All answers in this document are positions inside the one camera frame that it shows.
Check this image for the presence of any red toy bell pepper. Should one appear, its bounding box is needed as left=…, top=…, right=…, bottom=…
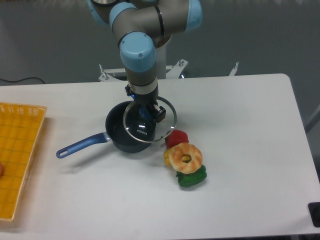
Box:
left=165, top=129, right=189, bottom=149

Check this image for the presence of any black floor cable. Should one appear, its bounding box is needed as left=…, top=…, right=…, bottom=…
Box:
left=0, top=77, right=46, bottom=85

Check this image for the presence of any glass pot lid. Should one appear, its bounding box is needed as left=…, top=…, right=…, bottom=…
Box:
left=122, top=96, right=177, bottom=143

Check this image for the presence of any orange toy shrimp ring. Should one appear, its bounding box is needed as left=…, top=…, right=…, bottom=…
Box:
left=169, top=142, right=203, bottom=175

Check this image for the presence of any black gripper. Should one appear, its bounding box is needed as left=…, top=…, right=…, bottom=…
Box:
left=125, top=84, right=166, bottom=123

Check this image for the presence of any yellow woven basket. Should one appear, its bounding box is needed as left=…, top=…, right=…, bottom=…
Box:
left=0, top=102, right=47, bottom=222

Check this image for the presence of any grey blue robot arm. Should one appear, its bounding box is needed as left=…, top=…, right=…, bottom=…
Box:
left=88, top=0, right=203, bottom=123

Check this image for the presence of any dark blue saucepan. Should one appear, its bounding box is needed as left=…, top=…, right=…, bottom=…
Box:
left=56, top=101, right=156, bottom=159

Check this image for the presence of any green toy bell pepper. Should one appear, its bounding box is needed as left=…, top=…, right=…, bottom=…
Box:
left=176, top=165, right=207, bottom=188

